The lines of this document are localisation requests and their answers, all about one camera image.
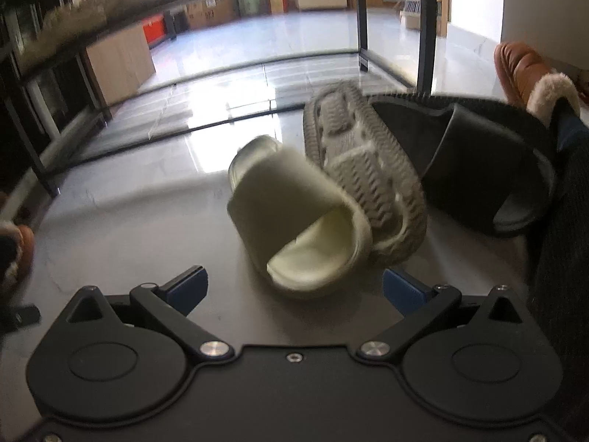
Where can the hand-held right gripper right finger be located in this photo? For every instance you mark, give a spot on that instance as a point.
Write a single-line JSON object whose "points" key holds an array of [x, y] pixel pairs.
{"points": [[400, 287]]}

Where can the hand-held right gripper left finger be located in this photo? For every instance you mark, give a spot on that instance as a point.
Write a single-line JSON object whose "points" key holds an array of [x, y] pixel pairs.
{"points": [[191, 285]]}

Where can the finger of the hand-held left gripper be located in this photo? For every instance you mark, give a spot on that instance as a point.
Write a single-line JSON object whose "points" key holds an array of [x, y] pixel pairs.
{"points": [[20, 316]]}

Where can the brown fur-lined slipper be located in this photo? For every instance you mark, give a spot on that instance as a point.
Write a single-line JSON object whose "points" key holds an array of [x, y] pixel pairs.
{"points": [[23, 244], [520, 73]]}

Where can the cream slide slipper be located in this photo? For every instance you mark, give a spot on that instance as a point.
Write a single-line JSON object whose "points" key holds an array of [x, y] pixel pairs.
{"points": [[285, 193], [368, 170]]}

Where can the black slide slipper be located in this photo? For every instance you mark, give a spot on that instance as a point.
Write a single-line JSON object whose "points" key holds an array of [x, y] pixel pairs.
{"points": [[474, 156]]}

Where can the light wooden cabinet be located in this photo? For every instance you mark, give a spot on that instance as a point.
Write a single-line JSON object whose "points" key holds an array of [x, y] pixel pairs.
{"points": [[119, 64]]}

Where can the red box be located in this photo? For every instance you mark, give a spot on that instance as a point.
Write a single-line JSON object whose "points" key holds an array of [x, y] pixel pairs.
{"points": [[154, 30]]}

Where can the black metal shoe rack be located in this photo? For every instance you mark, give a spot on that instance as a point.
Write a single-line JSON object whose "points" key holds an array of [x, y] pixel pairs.
{"points": [[362, 32]]}

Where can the stacked cardboard boxes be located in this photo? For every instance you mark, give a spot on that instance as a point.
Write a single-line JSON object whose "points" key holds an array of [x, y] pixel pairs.
{"points": [[207, 14]]}

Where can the white slatted basket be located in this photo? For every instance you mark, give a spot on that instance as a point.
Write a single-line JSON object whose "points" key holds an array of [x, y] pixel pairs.
{"points": [[414, 7]]}

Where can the green framed panel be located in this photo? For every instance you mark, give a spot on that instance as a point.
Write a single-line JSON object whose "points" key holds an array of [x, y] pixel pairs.
{"points": [[251, 3]]}

